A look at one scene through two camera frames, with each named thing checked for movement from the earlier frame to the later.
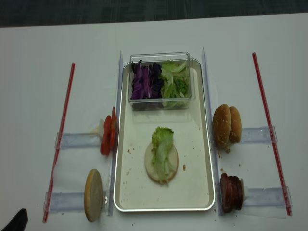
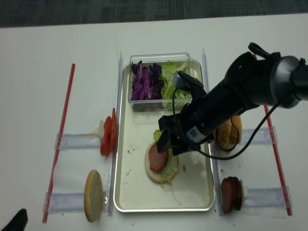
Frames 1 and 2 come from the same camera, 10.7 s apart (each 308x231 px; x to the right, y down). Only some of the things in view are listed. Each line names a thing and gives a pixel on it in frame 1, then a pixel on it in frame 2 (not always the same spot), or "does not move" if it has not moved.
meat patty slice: (225, 196) → (157, 161)
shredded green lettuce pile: (174, 83) does not move
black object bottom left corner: (19, 222) does not move
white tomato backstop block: (101, 123) does not move
